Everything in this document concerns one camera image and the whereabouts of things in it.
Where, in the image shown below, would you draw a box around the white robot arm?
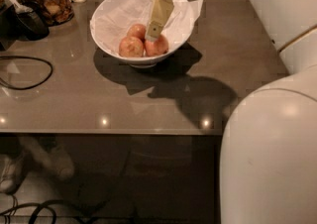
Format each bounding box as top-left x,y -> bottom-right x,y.
219,0 -> 317,224

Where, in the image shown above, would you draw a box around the white ceramic bowl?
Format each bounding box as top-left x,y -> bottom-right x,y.
89,0 -> 195,69

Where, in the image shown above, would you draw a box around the white paper liner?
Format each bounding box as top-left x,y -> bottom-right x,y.
90,0 -> 205,54

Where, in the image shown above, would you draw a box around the white shoe right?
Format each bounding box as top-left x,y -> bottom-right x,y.
49,146 -> 74,180

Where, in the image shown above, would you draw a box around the white shoe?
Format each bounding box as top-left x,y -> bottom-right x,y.
0,153 -> 26,194
49,146 -> 74,180

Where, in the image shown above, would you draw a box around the white shoe left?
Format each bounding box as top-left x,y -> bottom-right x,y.
0,153 -> 26,194

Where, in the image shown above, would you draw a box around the black scoop with white handle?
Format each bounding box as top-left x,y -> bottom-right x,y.
7,0 -> 50,41

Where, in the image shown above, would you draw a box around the black cable on table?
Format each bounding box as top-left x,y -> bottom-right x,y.
0,56 -> 54,91

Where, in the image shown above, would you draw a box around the black cables on floor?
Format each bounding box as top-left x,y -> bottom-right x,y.
0,174 -> 138,224

